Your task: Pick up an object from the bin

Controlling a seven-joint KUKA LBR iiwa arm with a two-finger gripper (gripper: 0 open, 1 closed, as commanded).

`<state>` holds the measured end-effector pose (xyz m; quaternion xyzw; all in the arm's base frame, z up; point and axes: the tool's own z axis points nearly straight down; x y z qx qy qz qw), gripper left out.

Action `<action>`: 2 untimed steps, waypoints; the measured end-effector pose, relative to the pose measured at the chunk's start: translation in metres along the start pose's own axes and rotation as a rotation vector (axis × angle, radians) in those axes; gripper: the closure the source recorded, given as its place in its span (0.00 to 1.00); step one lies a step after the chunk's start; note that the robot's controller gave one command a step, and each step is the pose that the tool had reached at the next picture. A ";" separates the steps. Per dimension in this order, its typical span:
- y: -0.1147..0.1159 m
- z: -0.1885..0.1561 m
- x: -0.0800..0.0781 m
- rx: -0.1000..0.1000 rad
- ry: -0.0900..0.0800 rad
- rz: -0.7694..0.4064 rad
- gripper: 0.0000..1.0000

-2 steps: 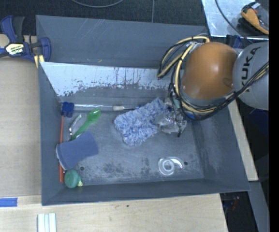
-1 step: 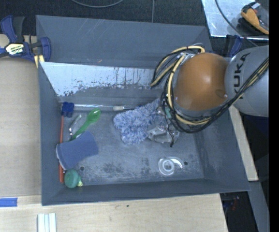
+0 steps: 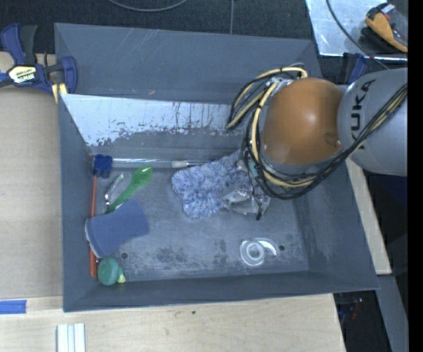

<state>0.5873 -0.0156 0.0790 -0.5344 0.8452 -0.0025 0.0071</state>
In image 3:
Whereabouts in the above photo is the clear stick with blue end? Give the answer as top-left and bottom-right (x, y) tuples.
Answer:
(92, 154), (213, 180)

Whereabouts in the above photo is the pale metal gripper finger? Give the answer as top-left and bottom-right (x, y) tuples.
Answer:
(230, 200), (271, 216)
(222, 190), (253, 204)

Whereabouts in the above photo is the green plastic spoon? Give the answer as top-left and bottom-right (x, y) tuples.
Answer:
(107, 164), (154, 213)

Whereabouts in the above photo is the blue and white fluffy cloth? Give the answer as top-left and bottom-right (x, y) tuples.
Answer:
(170, 151), (253, 219)

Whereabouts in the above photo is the grey metal bin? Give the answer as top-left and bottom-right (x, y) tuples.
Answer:
(53, 22), (381, 313)

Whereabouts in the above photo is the clear plastic ring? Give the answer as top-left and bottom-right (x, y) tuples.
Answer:
(238, 237), (279, 268)

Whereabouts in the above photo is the blue foam cup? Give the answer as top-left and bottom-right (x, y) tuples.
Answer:
(84, 197), (150, 259)

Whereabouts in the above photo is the green round toy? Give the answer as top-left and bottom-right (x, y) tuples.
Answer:
(97, 256), (127, 287)

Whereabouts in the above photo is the pale wood board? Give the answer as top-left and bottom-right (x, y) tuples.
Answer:
(0, 89), (64, 301)

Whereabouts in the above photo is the clear plastic piece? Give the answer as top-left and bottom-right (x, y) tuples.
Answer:
(103, 173), (125, 213)

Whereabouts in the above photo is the orange thin rod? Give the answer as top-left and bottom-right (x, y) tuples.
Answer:
(89, 175), (99, 279)

